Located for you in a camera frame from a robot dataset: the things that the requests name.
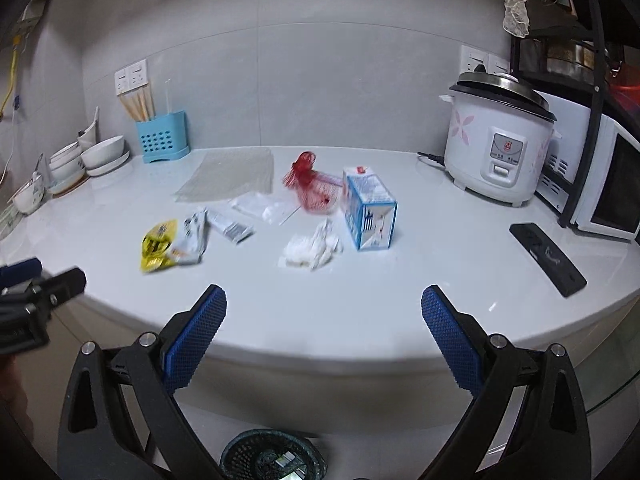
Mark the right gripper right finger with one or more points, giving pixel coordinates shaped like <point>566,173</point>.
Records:
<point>550,437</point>

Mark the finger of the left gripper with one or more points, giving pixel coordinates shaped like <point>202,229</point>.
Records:
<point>47,293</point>
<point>21,272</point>

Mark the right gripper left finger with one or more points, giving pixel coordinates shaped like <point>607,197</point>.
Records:
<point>120,419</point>

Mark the white snack wrapper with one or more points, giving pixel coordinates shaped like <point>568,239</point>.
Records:
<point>187,239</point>

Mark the clear bubble wrap sheet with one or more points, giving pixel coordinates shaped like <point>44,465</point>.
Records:
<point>229,173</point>

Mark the clear small plastic bag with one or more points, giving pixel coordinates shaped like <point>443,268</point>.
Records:
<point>264,207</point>

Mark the white tissue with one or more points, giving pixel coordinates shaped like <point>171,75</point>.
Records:
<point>312,252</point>

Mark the red mesh net bag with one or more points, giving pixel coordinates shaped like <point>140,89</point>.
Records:
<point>316,191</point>

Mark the blue white milk carton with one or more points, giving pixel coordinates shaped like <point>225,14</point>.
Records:
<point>369,209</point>

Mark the yellow snack packet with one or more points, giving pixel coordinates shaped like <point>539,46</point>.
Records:
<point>156,247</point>

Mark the dark green mesh trash bin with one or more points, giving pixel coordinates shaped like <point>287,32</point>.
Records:
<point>261,454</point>

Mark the patterned small bowl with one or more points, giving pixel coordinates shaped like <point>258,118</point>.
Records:
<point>29,196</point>

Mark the stacked white bowls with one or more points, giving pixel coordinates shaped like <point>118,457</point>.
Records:
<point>66,169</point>

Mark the white bowl on plate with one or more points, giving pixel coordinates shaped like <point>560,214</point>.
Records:
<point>105,156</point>

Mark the white ceramic spoon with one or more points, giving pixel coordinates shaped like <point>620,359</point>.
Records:
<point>87,138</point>

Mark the blue chopstick holder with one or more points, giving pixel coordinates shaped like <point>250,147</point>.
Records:
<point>164,138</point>

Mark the wooden chopsticks bundle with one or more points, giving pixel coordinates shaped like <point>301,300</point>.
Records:
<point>139,103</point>

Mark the white microwave oven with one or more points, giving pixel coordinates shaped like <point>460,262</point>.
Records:
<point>609,202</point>

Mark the white rice cooker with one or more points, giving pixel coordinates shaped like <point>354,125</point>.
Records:
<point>498,136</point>

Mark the red plastic basin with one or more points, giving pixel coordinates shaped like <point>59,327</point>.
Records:
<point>626,92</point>

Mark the steel pot on shelf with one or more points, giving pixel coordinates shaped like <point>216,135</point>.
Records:
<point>571,59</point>

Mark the black metal shelf rack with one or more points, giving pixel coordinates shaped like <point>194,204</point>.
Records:
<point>612,27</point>

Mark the hanging white cloth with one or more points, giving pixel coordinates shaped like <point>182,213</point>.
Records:
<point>515,21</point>

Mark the left wall socket panel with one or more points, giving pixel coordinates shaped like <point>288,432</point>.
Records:
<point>132,77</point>

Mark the wall socket panel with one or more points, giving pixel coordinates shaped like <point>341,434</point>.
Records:
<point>132,77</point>
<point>471,57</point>

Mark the right wall socket panel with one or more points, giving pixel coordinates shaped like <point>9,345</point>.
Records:
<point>471,57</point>

